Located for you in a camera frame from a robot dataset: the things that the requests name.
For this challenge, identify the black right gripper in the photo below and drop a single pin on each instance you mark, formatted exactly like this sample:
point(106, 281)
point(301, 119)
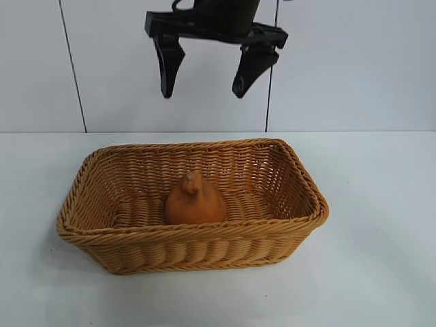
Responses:
point(221, 20)

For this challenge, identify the round brown bread bun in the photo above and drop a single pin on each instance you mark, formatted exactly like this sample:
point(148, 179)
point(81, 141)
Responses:
point(194, 207)

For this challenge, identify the woven wicker basket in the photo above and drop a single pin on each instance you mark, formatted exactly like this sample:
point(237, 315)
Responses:
point(204, 252)

